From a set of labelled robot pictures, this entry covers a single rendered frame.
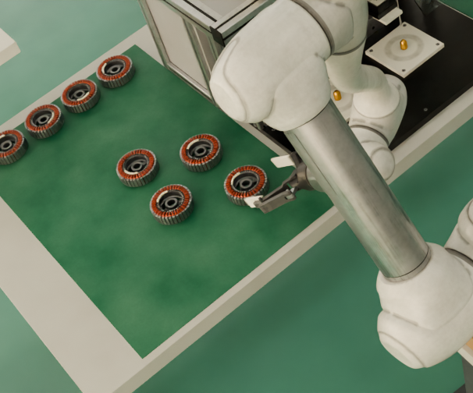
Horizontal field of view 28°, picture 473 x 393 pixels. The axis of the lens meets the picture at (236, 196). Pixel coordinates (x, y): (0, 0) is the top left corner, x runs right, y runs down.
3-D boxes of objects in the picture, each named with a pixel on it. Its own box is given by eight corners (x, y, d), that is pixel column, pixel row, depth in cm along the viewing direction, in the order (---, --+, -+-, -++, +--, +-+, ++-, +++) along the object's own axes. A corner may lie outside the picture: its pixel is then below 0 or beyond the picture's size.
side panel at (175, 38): (227, 103, 269) (196, 15, 245) (219, 109, 268) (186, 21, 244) (172, 61, 286) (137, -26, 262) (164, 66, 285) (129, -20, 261)
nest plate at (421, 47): (444, 47, 259) (444, 43, 258) (403, 78, 255) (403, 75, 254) (405, 24, 268) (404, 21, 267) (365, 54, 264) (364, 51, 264)
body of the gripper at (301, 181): (320, 197, 223) (294, 200, 230) (336, 171, 227) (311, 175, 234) (300, 175, 220) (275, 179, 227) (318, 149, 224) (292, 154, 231)
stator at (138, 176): (130, 154, 265) (126, 145, 262) (166, 159, 260) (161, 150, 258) (113, 185, 259) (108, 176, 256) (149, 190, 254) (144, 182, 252)
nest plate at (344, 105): (378, 97, 253) (378, 94, 252) (336, 130, 249) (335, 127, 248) (340, 73, 262) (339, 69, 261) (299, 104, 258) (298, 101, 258)
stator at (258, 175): (277, 178, 246) (274, 169, 243) (256, 211, 241) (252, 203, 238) (240, 168, 252) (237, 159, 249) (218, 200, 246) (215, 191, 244)
